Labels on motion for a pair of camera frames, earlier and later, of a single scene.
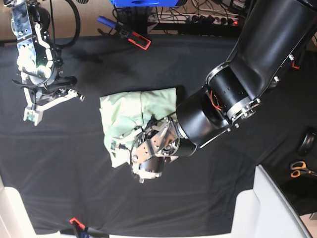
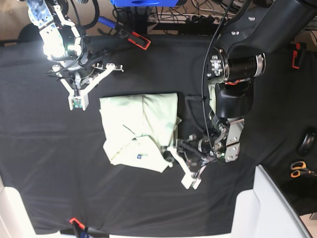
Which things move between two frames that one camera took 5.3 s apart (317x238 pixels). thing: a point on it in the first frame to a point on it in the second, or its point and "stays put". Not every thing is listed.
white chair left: (15, 220) stays put
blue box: (144, 3) stays put
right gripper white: (141, 174) to (189, 179)
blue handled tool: (106, 22) stays put
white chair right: (266, 211) stays put
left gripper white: (33, 112) to (79, 98)
